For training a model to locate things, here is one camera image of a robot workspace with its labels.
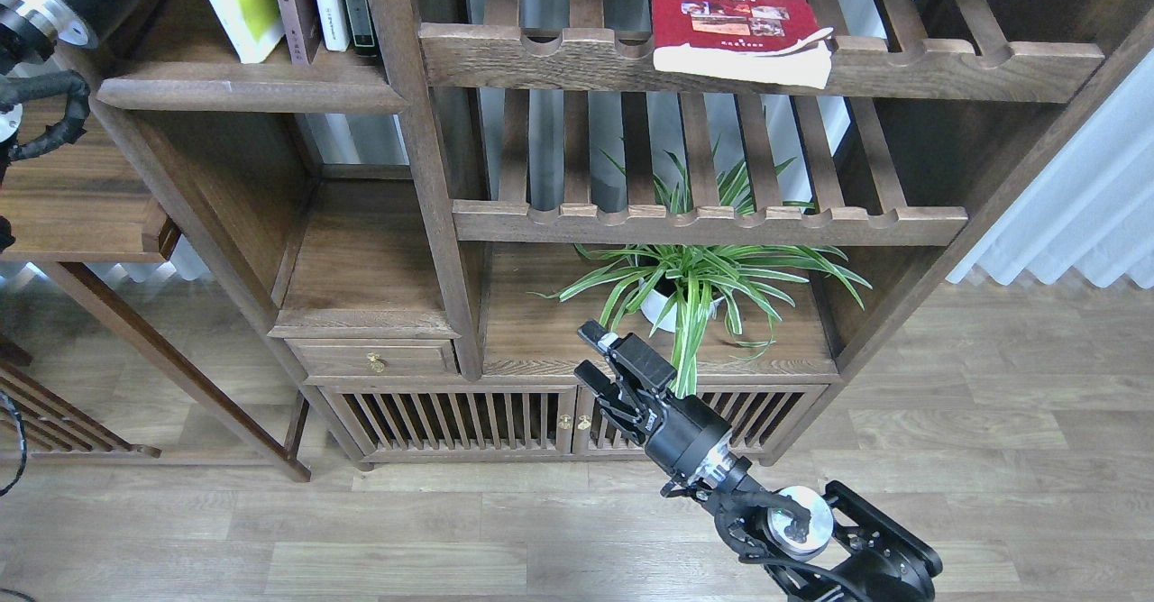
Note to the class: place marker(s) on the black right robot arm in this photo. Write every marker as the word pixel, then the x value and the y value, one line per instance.
pixel 817 546

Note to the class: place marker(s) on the white plant pot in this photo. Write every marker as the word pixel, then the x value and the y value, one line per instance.
pixel 679 306

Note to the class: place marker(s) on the green spider plant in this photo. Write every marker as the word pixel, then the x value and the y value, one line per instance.
pixel 693 278

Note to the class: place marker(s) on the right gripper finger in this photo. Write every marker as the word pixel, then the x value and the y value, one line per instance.
pixel 615 398
pixel 631 360

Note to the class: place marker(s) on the wooden side table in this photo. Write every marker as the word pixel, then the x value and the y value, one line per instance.
pixel 72 205

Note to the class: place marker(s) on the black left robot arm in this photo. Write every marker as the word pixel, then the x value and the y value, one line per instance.
pixel 30 31

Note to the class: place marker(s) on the dark wooden bookshelf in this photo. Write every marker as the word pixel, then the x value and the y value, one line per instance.
pixel 394 207

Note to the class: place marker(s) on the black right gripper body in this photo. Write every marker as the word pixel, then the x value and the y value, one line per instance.
pixel 688 441

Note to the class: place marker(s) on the red book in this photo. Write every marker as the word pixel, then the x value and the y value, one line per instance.
pixel 778 42

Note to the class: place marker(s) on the brass drawer knob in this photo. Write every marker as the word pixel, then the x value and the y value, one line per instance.
pixel 375 363

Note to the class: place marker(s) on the white curtain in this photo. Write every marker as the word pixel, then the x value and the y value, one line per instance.
pixel 1090 211

